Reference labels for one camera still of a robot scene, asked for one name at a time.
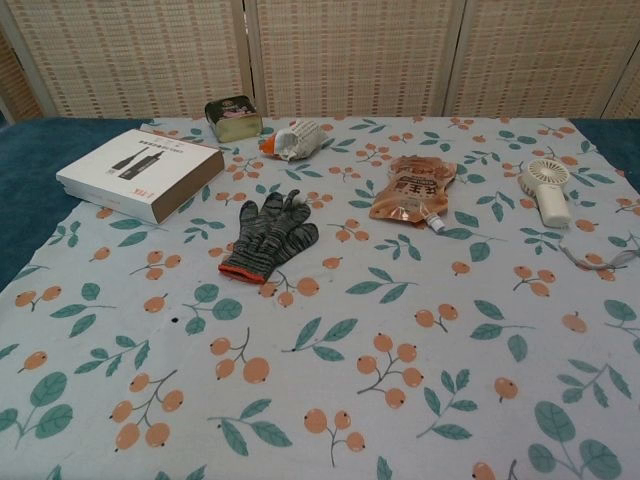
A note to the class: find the white handheld mini fan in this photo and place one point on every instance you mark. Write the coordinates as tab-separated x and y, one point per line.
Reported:
552	205

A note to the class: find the grey knitted work glove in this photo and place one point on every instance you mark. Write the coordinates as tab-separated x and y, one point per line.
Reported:
265	235

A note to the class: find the floral leaf and berry tablecloth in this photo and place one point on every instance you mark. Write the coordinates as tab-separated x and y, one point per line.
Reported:
350	300

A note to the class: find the orange spouted refill pouch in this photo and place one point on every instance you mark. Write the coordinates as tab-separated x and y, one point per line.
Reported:
410	192

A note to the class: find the crumpled white paper wrapper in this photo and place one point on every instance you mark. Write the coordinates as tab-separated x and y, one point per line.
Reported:
300	137

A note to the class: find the dark green metal tin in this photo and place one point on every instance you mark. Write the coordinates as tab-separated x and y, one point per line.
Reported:
235	125

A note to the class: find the woven bamboo screen panel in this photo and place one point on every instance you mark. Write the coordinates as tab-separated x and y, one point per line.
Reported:
15	75
550	55
350	55
140	55

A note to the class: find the white flat product box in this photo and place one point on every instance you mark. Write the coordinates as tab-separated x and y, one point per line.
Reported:
135	170

